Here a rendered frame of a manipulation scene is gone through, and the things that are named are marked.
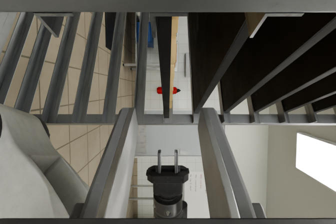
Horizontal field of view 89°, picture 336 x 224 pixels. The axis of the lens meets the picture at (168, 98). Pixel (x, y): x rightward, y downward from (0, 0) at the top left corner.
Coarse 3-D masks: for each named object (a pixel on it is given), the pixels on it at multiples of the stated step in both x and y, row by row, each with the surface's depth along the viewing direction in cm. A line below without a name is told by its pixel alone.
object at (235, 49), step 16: (192, 16) 54; (208, 16) 33; (224, 16) 24; (240, 16) 18; (192, 32) 54; (208, 32) 33; (224, 32) 24; (240, 32) 19; (192, 48) 54; (208, 48) 33; (224, 48) 24; (192, 64) 54; (208, 64) 33; (224, 64) 26; (192, 80) 54; (208, 80) 33; (208, 96) 39
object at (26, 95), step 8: (40, 24) 62; (40, 32) 62; (48, 32) 64; (40, 40) 62; (48, 40) 63; (32, 48) 59; (40, 48) 62; (32, 56) 58; (40, 56) 61; (32, 64) 58; (40, 64) 60; (32, 72) 58; (40, 72) 59; (24, 80) 55; (32, 80) 57; (24, 88) 55; (32, 88) 56; (24, 96) 55; (32, 96) 55; (16, 104) 52; (24, 104) 55
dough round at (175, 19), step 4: (172, 16) 19; (176, 16) 19; (172, 20) 19; (176, 20) 19; (172, 24) 19; (176, 24) 19; (172, 28) 20; (176, 28) 20; (172, 32) 20; (176, 32) 21
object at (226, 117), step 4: (220, 84) 54; (220, 88) 54; (220, 92) 54; (220, 96) 54; (220, 100) 54; (220, 104) 54; (220, 108) 54; (220, 112) 54; (228, 112) 54; (224, 116) 51; (228, 116) 53; (224, 120) 50; (228, 120) 53
